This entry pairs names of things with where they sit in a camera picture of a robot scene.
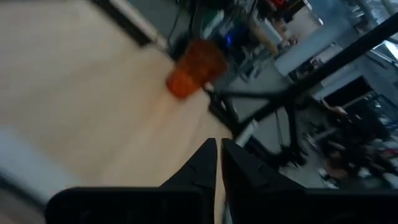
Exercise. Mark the black computer tower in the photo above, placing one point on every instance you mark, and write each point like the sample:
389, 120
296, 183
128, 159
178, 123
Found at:
231, 42

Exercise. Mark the black table rig frame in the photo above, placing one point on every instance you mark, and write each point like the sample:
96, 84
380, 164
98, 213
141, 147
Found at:
326, 67

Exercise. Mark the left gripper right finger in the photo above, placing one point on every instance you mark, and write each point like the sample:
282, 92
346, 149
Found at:
242, 171

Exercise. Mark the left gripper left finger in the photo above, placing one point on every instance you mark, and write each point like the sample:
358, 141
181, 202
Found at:
202, 168

